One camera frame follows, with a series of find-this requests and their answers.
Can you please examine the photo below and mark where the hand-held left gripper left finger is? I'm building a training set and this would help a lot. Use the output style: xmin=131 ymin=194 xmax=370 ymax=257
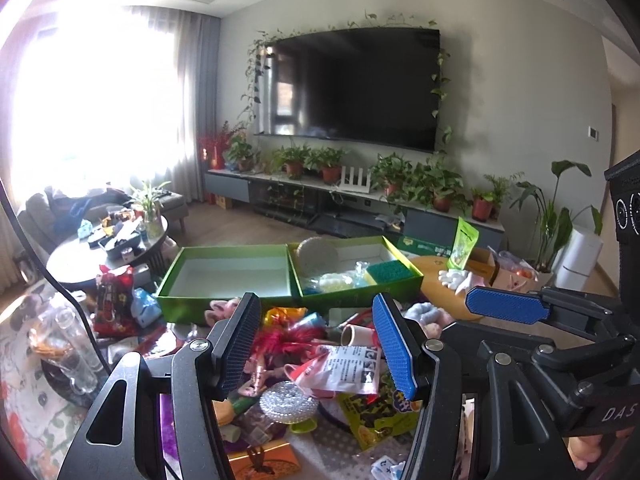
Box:
xmin=57 ymin=291 xmax=263 ymax=480

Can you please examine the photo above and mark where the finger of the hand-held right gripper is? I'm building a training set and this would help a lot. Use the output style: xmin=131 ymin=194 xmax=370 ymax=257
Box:
xmin=465 ymin=285 xmax=625 ymax=347
xmin=444 ymin=322 xmax=623 ymax=433

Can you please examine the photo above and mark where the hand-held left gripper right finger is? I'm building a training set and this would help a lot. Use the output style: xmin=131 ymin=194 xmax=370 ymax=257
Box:
xmin=371 ymin=292 xmax=574 ymax=480

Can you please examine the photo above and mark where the newspaper print packet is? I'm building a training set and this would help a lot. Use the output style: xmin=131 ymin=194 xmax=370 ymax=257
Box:
xmin=285 ymin=344 xmax=383 ymax=402

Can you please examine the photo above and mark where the cloth-covered desktop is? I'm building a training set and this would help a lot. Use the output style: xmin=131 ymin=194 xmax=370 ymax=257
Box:
xmin=0 ymin=285 xmax=566 ymax=480

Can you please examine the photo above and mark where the person's right hand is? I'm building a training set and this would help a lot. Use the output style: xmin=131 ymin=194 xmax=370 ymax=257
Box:
xmin=567 ymin=434 xmax=606 ymax=472

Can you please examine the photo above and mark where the pink plush toy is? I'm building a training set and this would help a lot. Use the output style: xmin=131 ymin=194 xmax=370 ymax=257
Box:
xmin=204 ymin=296 xmax=242 ymax=327

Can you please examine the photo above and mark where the white paper cup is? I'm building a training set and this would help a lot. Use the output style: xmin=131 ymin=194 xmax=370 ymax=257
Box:
xmin=339 ymin=323 xmax=377 ymax=349

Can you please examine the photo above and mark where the orange shiny packet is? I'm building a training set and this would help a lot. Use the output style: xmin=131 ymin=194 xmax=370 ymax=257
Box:
xmin=261 ymin=306 xmax=307 ymax=332

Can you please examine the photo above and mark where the pink feather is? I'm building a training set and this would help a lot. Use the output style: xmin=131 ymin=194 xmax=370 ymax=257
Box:
xmin=251 ymin=321 xmax=329 ymax=362

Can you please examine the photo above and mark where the round wooden side table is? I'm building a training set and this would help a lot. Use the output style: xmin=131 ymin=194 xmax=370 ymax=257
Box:
xmin=419 ymin=254 xmax=502 ymax=324

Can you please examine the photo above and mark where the white glove-shaped holder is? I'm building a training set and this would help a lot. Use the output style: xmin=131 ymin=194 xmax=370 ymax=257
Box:
xmin=436 ymin=268 xmax=477 ymax=294

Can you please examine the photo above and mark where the green cardboard box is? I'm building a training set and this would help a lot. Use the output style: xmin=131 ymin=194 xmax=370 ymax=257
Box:
xmin=286 ymin=234 xmax=426 ymax=312

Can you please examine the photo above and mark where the white cylindrical air purifier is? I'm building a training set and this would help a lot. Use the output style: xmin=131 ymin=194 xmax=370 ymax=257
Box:
xmin=556 ymin=226 xmax=604 ymax=292

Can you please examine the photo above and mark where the empty green box lid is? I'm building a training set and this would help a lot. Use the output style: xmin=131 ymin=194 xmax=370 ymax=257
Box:
xmin=154 ymin=244 xmax=302 ymax=324

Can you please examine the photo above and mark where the yellow green snack bag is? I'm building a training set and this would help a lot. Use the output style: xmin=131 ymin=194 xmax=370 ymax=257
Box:
xmin=336 ymin=384 xmax=427 ymax=452

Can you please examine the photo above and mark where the green standing pouch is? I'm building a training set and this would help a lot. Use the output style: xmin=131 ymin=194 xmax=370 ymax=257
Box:
xmin=446 ymin=216 xmax=480 ymax=272

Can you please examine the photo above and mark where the silver steel scrubber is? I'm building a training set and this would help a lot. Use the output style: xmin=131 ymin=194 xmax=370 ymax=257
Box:
xmin=258 ymin=380 xmax=319 ymax=424

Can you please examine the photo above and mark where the tall leafy potted plant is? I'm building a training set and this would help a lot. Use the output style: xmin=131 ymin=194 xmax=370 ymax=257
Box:
xmin=512 ymin=159 xmax=605 ymax=276

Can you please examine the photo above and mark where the green scouring pad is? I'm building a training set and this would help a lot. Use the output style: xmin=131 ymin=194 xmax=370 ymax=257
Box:
xmin=364 ymin=259 xmax=417 ymax=287

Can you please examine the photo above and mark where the small blue cylinder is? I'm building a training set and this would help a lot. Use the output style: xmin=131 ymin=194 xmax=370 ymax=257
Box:
xmin=299 ymin=311 xmax=329 ymax=334

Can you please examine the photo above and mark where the clear plastic packet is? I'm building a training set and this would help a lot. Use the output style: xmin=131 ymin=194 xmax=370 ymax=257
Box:
xmin=349 ymin=261 xmax=374 ymax=287

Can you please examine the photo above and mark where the pale yellow mesh ball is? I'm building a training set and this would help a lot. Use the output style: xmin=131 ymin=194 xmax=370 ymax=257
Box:
xmin=316 ymin=271 xmax=357 ymax=294

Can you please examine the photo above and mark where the green printed carton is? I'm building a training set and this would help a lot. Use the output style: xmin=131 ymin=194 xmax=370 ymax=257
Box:
xmin=399 ymin=236 xmax=462 ymax=262

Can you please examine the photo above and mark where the light blue bag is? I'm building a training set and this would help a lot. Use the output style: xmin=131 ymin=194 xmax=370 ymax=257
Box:
xmin=131 ymin=286 xmax=164 ymax=329

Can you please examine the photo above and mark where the potted green plant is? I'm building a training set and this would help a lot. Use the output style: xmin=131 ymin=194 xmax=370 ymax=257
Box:
xmin=469 ymin=171 xmax=523 ymax=222
xmin=226 ymin=132 xmax=257 ymax=172
xmin=414 ymin=157 xmax=470 ymax=213
xmin=369 ymin=152 xmax=417 ymax=202
xmin=306 ymin=146 xmax=349 ymax=185
xmin=271 ymin=144 xmax=312 ymax=181

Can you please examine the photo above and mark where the round white loofah pad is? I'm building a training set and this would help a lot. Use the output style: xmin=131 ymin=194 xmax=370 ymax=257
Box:
xmin=294 ymin=237 xmax=342 ymax=281

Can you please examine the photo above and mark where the orange gift box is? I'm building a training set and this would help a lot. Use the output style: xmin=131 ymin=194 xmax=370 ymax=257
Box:
xmin=226 ymin=439 xmax=307 ymax=479

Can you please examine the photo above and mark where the small blue white packet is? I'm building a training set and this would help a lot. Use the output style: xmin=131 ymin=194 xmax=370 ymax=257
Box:
xmin=371 ymin=456 xmax=407 ymax=480

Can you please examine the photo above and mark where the red snack bag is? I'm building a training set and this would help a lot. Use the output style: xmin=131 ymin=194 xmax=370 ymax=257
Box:
xmin=94 ymin=264 xmax=137 ymax=339

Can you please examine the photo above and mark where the grey sofa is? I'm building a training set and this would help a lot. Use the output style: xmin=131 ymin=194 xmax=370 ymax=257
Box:
xmin=19 ymin=186 xmax=189 ymax=252

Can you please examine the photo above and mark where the grey television cabinet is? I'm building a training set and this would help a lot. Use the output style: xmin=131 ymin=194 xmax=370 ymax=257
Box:
xmin=205 ymin=167 xmax=507 ymax=252

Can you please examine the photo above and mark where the white picket fence ornament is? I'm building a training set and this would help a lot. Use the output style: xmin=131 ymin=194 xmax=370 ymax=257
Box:
xmin=341 ymin=164 xmax=371 ymax=194

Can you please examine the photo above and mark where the round dark coffee table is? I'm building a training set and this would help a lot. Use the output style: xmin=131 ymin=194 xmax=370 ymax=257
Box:
xmin=46 ymin=214 xmax=171 ymax=292

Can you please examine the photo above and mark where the red flower arrangement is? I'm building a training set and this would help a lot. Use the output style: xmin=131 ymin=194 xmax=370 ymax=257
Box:
xmin=196 ymin=122 xmax=228 ymax=171

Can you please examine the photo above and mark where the grey curtain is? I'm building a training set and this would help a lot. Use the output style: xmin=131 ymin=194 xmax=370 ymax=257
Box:
xmin=172 ymin=9 xmax=224 ymax=207

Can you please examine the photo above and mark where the sheer white curtain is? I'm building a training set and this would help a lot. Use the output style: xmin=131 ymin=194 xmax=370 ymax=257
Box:
xmin=14 ymin=4 xmax=201 ymax=202

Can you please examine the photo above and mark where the trailing green vine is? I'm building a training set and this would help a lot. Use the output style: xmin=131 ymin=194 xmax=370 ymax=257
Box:
xmin=239 ymin=9 xmax=455 ymax=153

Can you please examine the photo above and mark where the black cable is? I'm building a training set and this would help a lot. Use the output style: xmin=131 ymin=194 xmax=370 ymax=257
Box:
xmin=0 ymin=179 xmax=117 ymax=377

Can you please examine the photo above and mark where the black wall television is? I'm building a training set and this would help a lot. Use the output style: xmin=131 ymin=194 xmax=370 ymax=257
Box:
xmin=254 ymin=27 xmax=443 ymax=154

